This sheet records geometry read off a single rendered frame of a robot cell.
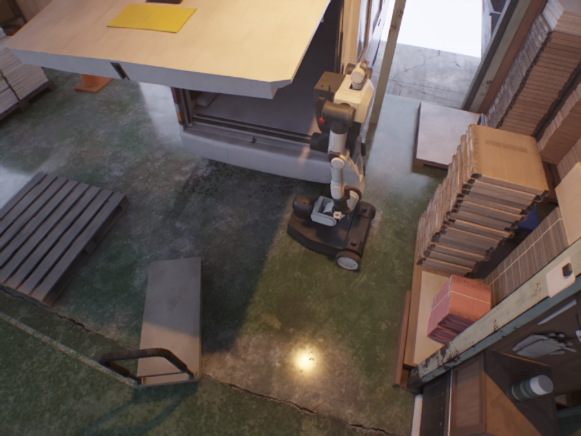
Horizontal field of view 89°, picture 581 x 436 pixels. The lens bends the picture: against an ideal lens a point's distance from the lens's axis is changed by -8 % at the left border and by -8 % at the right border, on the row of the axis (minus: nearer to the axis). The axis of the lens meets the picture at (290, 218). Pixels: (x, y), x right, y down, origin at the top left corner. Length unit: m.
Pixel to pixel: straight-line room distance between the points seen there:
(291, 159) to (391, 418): 1.95
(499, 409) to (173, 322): 1.84
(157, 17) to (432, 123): 3.21
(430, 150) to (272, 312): 2.32
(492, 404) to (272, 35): 1.65
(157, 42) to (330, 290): 1.94
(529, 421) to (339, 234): 1.64
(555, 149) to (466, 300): 2.36
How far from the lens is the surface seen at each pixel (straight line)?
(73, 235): 3.18
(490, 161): 2.06
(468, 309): 2.20
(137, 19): 1.55
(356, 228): 2.60
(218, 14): 1.44
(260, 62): 1.16
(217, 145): 2.84
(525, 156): 2.23
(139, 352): 1.69
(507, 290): 2.35
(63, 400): 2.71
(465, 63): 5.93
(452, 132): 4.02
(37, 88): 5.65
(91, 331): 2.77
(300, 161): 2.61
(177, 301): 2.36
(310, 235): 2.54
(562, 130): 4.02
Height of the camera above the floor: 2.26
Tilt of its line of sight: 52 degrees down
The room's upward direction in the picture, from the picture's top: straight up
